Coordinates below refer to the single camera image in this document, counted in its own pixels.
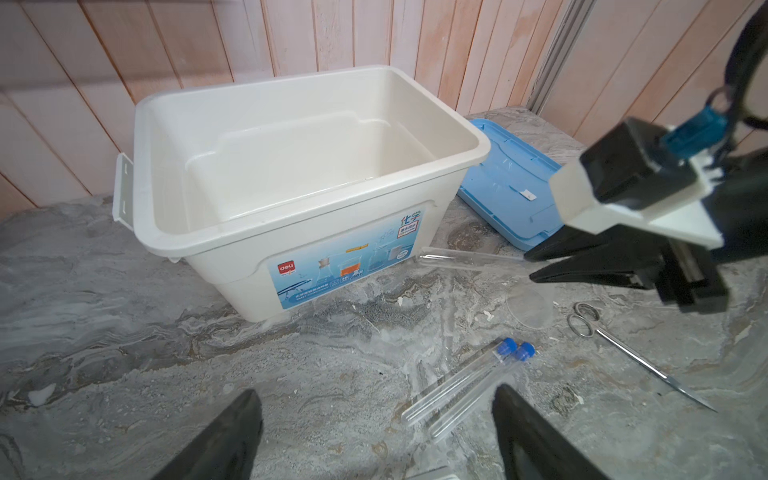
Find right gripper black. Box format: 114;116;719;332
524;149;767;314

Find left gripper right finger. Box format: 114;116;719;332
492;384;607;479

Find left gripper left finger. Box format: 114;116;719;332
153;389;264;480

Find blue capped test tube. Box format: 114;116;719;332
401;350;489;426
428;338;536;442

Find clear glass test tube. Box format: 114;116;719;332
416;247;529;271

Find metal surgical scissors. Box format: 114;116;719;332
566;302;718;412

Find clear glass watch dish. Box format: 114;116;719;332
506;289;554;330

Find blue plastic bin lid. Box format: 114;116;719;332
458;119;563;252

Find white plastic storage bin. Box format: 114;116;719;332
112;66;491;322

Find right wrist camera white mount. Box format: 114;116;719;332
548;104;730;251

